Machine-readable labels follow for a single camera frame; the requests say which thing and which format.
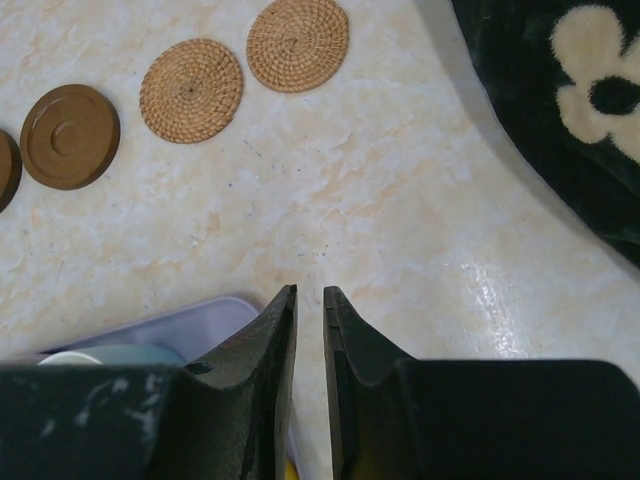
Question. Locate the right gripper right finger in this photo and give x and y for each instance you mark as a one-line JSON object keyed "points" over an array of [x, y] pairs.
{"points": [[369, 423]]}

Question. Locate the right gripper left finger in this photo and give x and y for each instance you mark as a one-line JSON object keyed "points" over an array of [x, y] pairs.
{"points": [[226, 415]]}

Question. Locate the light blue mug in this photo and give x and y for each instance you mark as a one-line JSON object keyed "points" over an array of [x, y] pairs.
{"points": [[123, 354]]}

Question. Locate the woven rattan coaster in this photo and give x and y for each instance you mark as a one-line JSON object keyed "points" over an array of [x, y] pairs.
{"points": [[191, 91], [296, 46]]}

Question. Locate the dark wooden coaster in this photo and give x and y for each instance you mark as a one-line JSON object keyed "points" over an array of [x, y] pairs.
{"points": [[10, 169], [69, 137]]}

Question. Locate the yellow mug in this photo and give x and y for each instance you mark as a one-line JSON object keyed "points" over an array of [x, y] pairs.
{"points": [[291, 471]]}

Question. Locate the lavender plastic tray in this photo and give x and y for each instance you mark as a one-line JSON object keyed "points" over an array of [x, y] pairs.
{"points": [[114, 428]]}

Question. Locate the black floral blanket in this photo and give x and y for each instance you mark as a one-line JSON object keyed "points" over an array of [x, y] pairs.
{"points": [[563, 80]]}

